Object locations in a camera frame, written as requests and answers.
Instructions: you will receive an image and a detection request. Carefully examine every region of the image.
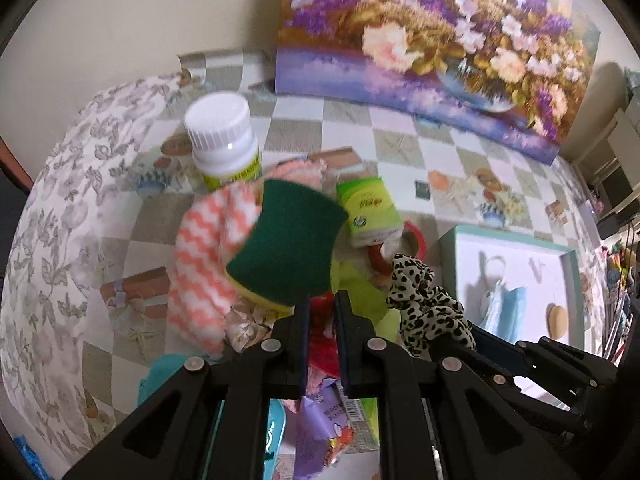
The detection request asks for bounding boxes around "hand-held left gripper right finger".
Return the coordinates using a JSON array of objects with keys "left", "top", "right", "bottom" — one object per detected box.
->
[{"left": 334, "top": 290, "right": 581, "bottom": 480}]

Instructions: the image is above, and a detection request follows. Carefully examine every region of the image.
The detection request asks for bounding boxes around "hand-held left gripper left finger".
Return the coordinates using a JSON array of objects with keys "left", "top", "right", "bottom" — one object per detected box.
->
[{"left": 62, "top": 296, "right": 311, "bottom": 480}]

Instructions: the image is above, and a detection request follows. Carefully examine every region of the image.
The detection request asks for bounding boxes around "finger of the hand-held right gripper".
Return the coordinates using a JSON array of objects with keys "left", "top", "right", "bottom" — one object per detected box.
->
[
  {"left": 515, "top": 337, "right": 618, "bottom": 403},
  {"left": 470, "top": 325, "right": 596, "bottom": 453}
]

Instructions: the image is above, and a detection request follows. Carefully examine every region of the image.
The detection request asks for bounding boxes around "pink floral scrunchie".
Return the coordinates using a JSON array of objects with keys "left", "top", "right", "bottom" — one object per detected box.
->
[{"left": 225, "top": 305, "right": 281, "bottom": 356}]

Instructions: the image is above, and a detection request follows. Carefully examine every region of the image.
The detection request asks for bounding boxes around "green yellow scouring sponge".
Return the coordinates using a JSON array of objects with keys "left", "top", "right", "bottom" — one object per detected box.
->
[{"left": 223, "top": 178, "right": 351, "bottom": 308}]

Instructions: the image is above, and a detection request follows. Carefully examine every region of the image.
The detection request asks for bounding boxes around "white tray with green rim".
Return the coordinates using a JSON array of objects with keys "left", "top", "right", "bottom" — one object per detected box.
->
[{"left": 436, "top": 225, "right": 587, "bottom": 401}]

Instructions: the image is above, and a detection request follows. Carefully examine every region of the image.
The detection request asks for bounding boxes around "red cloth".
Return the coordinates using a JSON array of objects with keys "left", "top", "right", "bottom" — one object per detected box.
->
[{"left": 306, "top": 295, "right": 343, "bottom": 378}]

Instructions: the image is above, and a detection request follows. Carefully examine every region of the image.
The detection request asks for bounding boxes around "lime green cloth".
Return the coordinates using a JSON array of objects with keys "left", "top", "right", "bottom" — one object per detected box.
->
[{"left": 330, "top": 260, "right": 403, "bottom": 346}]

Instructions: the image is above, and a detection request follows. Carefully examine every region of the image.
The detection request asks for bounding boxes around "blue face mask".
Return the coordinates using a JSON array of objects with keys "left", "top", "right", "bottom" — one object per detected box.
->
[{"left": 472, "top": 255, "right": 530, "bottom": 343}]

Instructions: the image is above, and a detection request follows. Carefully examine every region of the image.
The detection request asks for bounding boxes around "leopard print scrunchie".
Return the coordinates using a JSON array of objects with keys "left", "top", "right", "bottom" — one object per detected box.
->
[{"left": 386, "top": 253, "right": 478, "bottom": 358}]

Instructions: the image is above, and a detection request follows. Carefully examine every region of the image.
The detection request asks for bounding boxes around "purple snack packet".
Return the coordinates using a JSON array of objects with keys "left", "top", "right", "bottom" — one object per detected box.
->
[{"left": 292, "top": 382, "right": 368, "bottom": 480}]

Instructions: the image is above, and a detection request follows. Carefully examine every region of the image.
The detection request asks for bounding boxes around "green packet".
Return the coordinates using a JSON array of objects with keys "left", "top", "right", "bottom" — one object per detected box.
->
[{"left": 359, "top": 397, "right": 382, "bottom": 453}]

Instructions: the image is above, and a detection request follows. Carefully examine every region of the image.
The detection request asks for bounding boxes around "red tape roll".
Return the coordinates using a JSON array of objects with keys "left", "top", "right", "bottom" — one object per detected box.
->
[{"left": 367, "top": 220, "right": 427, "bottom": 278}]

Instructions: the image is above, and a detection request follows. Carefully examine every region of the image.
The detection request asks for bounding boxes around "green tissue pack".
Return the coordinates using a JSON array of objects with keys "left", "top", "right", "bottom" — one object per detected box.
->
[{"left": 336, "top": 176, "right": 405, "bottom": 249}]

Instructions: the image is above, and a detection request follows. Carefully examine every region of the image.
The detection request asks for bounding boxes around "pink white zigzag cloth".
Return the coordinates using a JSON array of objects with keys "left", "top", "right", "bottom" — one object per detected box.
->
[{"left": 166, "top": 157, "right": 328, "bottom": 356}]

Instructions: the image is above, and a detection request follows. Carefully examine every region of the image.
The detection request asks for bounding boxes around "teal wet wipes pack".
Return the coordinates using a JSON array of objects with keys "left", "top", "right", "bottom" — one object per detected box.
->
[{"left": 137, "top": 354, "right": 288, "bottom": 480}]

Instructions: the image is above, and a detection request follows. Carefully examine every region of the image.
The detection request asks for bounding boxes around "checkered printed tablecloth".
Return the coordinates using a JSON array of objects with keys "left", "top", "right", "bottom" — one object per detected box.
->
[{"left": 82, "top": 47, "right": 608, "bottom": 480}]

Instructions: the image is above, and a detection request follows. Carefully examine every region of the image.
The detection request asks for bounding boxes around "white pill bottle green label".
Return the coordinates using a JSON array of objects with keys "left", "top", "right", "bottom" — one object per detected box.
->
[{"left": 184, "top": 91, "right": 263, "bottom": 193}]

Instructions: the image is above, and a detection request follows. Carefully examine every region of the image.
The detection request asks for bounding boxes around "white shelf unit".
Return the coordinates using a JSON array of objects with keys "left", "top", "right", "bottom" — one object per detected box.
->
[{"left": 572, "top": 62, "right": 640, "bottom": 226}]

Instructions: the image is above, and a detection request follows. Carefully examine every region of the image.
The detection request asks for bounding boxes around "white cloth with grey leaves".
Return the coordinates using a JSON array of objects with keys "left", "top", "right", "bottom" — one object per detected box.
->
[{"left": 0, "top": 72, "right": 201, "bottom": 480}]

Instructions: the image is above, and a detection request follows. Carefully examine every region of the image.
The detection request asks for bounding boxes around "floral painting canvas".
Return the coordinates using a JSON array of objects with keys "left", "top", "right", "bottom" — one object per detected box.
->
[{"left": 274, "top": 0, "right": 601, "bottom": 166}]

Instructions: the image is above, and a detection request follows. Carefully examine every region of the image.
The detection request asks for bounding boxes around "dark furniture with red edge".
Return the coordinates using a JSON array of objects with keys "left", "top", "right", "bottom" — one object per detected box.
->
[{"left": 0, "top": 135, "right": 36, "bottom": 266}]

